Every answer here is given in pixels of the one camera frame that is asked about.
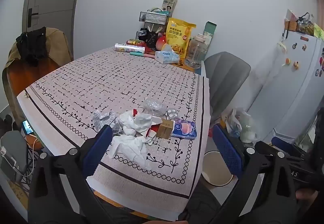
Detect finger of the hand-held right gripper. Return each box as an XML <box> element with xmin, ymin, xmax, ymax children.
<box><xmin>254</xmin><ymin>141</ymin><xmax>308</xmax><ymax>167</ymax></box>
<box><xmin>271</xmin><ymin>137</ymin><xmax>313</xmax><ymax>160</ymax></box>

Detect white fridge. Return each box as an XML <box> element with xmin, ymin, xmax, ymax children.
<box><xmin>249</xmin><ymin>29</ymin><xmax>324</xmax><ymax>145</ymax></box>

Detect crumpled clear plastic wrapper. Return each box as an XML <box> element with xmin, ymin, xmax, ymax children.
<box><xmin>144</xmin><ymin>97</ymin><xmax>165</xmax><ymax>116</ymax></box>

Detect silver blister pill pack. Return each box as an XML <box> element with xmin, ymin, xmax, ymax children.
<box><xmin>164</xmin><ymin>109</ymin><xmax>179</xmax><ymax>119</ymax></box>

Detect green and white box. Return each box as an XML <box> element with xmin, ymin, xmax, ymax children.
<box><xmin>202</xmin><ymin>21</ymin><xmax>217</xmax><ymax>44</ymax></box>

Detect glass teapot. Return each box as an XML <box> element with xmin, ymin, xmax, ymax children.
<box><xmin>297</xmin><ymin>12</ymin><xmax>315</xmax><ymax>34</ymax></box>

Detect peach shaped ornament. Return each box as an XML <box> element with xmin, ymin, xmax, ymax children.
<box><xmin>156</xmin><ymin>33</ymin><xmax>167</xmax><ymax>50</ymax></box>

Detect black pen holder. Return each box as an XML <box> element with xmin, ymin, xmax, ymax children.
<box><xmin>147</xmin><ymin>25</ymin><xmax>162</xmax><ymax>48</ymax></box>

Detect black door handle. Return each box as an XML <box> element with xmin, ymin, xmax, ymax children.
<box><xmin>27</xmin><ymin>8</ymin><xmax>39</xmax><ymax>28</ymax></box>

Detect blue and white tissue pack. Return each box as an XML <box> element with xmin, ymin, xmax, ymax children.
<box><xmin>155</xmin><ymin>44</ymin><xmax>181</xmax><ymax>65</ymax></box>

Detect brown chair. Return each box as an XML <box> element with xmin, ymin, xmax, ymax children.
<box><xmin>2</xmin><ymin>28</ymin><xmax>74</xmax><ymax>123</ymax></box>

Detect cream round trash bin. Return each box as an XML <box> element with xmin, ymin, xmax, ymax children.
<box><xmin>202</xmin><ymin>151</ymin><xmax>234</xmax><ymax>188</ymax></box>

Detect translucent white hanging bag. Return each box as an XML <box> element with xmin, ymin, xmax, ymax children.
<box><xmin>277</xmin><ymin>40</ymin><xmax>288</xmax><ymax>54</ymax></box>

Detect grey upholstered chair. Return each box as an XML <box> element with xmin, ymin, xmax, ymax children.
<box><xmin>204</xmin><ymin>52</ymin><xmax>252</xmax><ymax>124</ymax></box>

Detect patterned beige tablecloth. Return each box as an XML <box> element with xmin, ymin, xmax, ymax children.
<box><xmin>16</xmin><ymin>46</ymin><xmax>211</xmax><ymax>221</ymax></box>

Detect black jacket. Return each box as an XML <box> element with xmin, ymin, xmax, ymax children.
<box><xmin>16</xmin><ymin>27</ymin><xmax>49</xmax><ymax>67</ymax></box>

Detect clear plastic jar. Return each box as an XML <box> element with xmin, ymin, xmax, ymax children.
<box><xmin>184</xmin><ymin>34</ymin><xmax>209</xmax><ymax>69</ymax></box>

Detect long white printed box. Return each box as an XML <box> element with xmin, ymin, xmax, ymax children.
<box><xmin>114</xmin><ymin>44</ymin><xmax>145</xmax><ymax>54</ymax></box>

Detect person's dark trousers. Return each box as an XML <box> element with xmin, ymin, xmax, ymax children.
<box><xmin>96</xmin><ymin>181</ymin><xmax>228</xmax><ymax>224</ymax></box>

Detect red and white carton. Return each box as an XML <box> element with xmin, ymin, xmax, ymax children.
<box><xmin>133</xmin><ymin>109</ymin><xmax>162</xmax><ymax>139</ymax></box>

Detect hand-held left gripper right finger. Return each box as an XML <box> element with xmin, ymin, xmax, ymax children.
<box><xmin>210</xmin><ymin>125</ymin><xmax>297</xmax><ymax>224</ymax></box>

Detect purple tissue packet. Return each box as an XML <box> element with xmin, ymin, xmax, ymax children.
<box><xmin>172</xmin><ymin>118</ymin><xmax>197</xmax><ymax>140</ymax></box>

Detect small brown cardboard box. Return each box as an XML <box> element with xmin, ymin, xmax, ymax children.
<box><xmin>156</xmin><ymin>120</ymin><xmax>175</xmax><ymax>139</ymax></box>

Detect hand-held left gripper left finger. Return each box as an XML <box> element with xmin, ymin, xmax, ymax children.
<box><xmin>28</xmin><ymin>125</ymin><xmax>113</xmax><ymax>224</ymax></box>

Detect grey stool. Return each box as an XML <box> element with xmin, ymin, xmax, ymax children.
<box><xmin>0</xmin><ymin>130</ymin><xmax>29</xmax><ymax>182</ymax></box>

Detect white plastic bag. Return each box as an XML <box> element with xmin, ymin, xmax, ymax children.
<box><xmin>223</xmin><ymin>107</ymin><xmax>259</xmax><ymax>144</ymax></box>

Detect crumpled printed paper wrapper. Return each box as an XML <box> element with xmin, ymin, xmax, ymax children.
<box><xmin>92</xmin><ymin>110</ymin><xmax>118</xmax><ymax>134</ymax></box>

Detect smartphone with lit screen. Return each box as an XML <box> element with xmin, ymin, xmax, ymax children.
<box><xmin>21</xmin><ymin>120</ymin><xmax>35</xmax><ymax>136</ymax></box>

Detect person's right hand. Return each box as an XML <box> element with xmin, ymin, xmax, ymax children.
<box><xmin>296</xmin><ymin>188</ymin><xmax>324</xmax><ymax>201</ymax></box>

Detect yellow snack bag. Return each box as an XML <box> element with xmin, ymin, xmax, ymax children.
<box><xmin>166</xmin><ymin>17</ymin><xmax>197</xmax><ymax>60</ymax></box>

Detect black wire rack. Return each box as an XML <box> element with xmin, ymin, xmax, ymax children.
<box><xmin>136</xmin><ymin>11</ymin><xmax>169</xmax><ymax>49</ymax></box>

